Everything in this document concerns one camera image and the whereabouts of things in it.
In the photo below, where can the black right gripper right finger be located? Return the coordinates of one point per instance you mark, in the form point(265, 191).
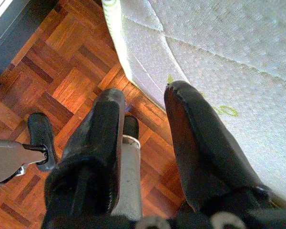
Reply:
point(205, 148)

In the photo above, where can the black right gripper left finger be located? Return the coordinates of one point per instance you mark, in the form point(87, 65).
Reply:
point(97, 143)

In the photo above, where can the black robot right foot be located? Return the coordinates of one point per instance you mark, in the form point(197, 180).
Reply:
point(131, 126)

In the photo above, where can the black robot foot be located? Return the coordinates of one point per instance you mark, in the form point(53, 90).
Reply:
point(131, 126)
point(40, 128)

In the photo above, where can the silver robot right leg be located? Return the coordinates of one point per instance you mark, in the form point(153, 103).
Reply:
point(131, 179)

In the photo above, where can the silver robot leg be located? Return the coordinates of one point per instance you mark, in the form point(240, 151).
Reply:
point(131, 179)
point(9, 155)

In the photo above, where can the black robot left foot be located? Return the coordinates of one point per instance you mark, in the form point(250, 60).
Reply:
point(40, 128)

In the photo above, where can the silver robot left leg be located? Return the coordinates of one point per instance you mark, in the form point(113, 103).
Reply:
point(9, 155)

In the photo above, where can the white quilted mattress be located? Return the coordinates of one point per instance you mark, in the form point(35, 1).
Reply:
point(228, 47)

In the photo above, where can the dark grey furniture panel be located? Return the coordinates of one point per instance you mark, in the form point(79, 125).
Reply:
point(19, 35)

